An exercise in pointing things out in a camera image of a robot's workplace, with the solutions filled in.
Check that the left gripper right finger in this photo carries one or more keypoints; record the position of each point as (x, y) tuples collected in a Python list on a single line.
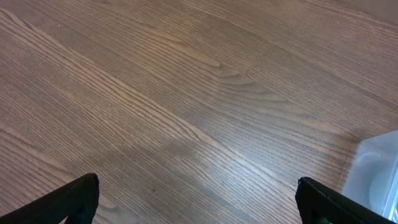
[(318, 203)]

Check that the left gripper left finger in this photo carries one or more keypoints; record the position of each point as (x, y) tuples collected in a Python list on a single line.
[(75, 202)]

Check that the clear plastic container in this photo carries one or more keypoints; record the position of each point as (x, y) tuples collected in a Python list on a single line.
[(372, 179)]

